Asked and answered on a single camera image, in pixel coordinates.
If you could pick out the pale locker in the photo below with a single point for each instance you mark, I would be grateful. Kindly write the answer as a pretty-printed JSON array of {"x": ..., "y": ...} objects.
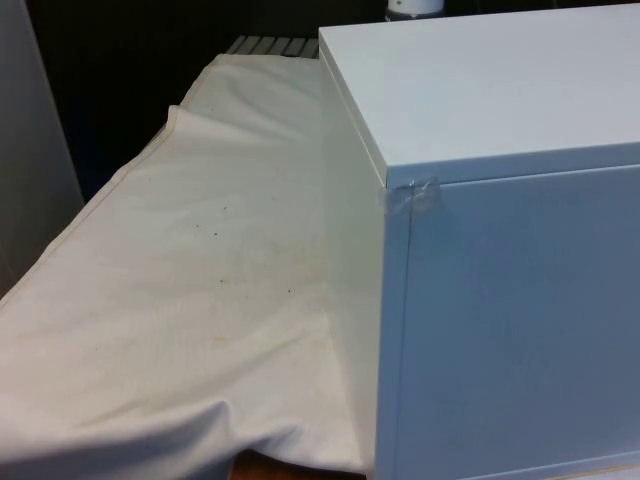
[{"x": 30, "y": 125}]

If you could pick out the white chest of drawers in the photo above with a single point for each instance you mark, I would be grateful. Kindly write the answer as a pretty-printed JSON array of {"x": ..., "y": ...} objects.
[{"x": 490, "y": 250}]

